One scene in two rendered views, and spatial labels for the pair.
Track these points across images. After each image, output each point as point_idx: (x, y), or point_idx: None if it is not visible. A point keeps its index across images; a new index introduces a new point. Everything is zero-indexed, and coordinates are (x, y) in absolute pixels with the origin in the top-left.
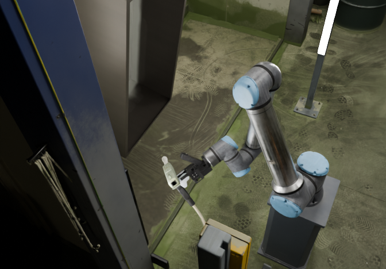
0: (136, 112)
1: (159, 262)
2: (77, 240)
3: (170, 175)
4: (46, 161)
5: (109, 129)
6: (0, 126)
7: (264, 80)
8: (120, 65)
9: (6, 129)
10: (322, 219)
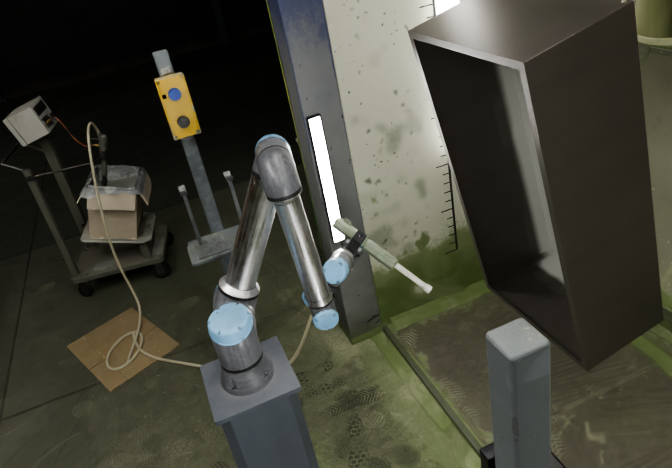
0: (570, 314)
1: None
2: (451, 283)
3: (350, 226)
4: None
5: (288, 54)
6: None
7: (259, 148)
8: (443, 123)
9: None
10: (206, 369)
